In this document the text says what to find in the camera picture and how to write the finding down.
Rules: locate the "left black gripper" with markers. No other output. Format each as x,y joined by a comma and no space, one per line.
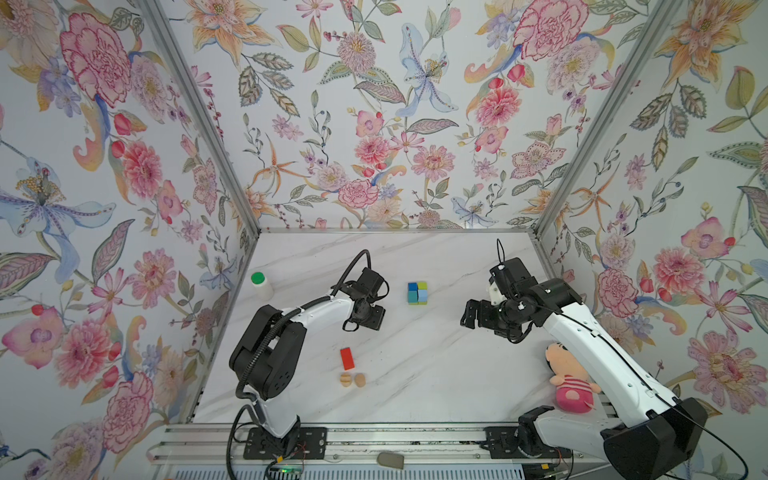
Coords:
376,321

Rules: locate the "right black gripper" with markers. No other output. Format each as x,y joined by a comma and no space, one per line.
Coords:
482,308

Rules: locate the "red rectangular block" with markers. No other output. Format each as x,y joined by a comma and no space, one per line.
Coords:
347,359

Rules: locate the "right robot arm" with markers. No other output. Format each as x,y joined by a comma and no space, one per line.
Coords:
606,405

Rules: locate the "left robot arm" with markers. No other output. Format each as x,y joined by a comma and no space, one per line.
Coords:
267,356

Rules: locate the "pink plush doll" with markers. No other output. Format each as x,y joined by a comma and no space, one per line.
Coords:
574,389

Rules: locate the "white bottle green cap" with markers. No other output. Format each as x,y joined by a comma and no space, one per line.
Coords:
261,285

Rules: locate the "grey oval tag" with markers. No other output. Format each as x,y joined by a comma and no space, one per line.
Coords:
390,460

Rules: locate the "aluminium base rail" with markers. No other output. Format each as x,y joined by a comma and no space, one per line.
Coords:
349,451

